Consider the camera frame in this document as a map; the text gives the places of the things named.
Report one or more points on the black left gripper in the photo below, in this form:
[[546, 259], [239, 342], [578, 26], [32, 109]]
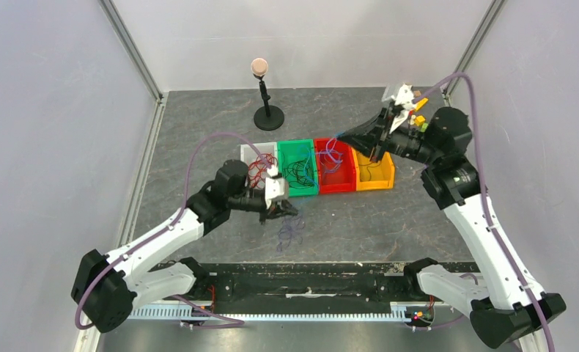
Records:
[[286, 209]]

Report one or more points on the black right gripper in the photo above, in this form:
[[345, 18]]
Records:
[[381, 144]]

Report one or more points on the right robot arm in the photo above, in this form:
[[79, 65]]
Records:
[[510, 306]]

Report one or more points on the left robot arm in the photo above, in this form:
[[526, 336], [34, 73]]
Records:
[[108, 287]]

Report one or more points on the orange plastic bin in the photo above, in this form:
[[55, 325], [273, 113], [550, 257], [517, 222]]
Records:
[[373, 176]]

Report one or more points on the red plastic bin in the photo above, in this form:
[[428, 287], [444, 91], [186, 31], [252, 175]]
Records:
[[335, 166]]

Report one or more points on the green plastic bin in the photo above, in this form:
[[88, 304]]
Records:
[[298, 165]]

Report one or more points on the yellow wooden cube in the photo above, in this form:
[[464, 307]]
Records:
[[419, 120]]

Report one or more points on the white transparent plastic bin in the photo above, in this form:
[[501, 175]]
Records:
[[258, 162]]

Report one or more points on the yellow wooden bar block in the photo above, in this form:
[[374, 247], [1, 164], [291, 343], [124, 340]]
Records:
[[421, 103]]

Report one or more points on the black microphone stand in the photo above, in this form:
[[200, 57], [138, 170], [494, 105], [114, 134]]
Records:
[[268, 117]]

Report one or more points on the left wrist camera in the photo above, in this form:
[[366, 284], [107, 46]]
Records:
[[276, 187]]

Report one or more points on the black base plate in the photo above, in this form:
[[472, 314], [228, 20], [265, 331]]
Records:
[[304, 288]]

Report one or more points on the white cable duct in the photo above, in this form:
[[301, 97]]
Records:
[[183, 312]]

